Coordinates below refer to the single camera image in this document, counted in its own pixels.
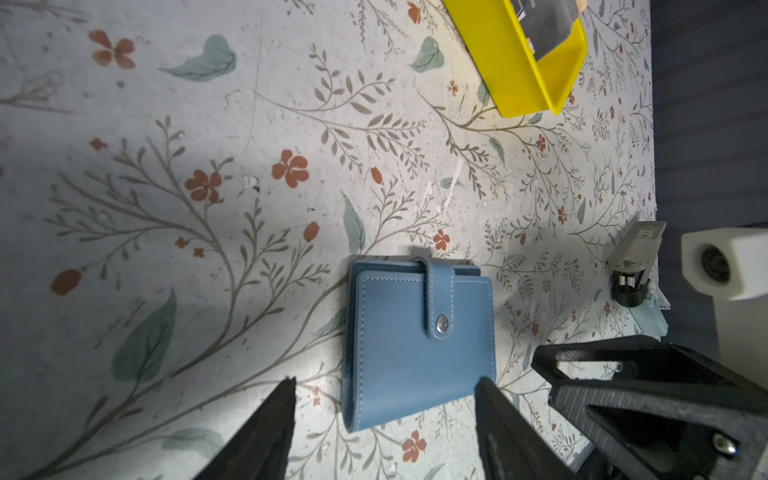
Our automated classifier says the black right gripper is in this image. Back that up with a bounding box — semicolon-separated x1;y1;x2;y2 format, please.
531;335;767;479

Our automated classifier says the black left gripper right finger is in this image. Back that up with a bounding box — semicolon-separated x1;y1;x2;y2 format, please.
474;377;579;480

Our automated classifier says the blue leather card holder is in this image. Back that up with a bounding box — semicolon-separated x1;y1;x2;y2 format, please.
341;258;496;433

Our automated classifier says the yellow plastic card tray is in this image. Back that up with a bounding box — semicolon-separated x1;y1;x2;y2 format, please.
445;1;588;118

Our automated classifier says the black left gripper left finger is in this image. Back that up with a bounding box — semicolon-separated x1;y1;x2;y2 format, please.
194;378;296;480

